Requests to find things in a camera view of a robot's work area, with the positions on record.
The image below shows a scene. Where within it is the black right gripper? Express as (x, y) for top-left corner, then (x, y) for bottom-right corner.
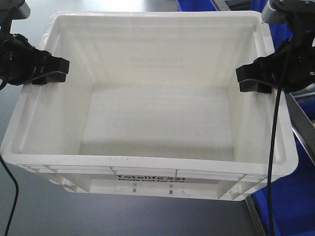
(236, 31), (315, 93)

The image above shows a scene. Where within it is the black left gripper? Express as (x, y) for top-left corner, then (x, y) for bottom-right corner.
(0, 33), (69, 86)

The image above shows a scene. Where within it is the white plastic tote bin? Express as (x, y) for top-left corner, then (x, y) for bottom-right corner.
(0, 9), (300, 202)

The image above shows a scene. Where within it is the black right cable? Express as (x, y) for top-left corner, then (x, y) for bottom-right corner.
(267, 41), (295, 236)

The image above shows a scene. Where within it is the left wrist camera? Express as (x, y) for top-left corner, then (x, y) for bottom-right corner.
(0, 0), (31, 20)

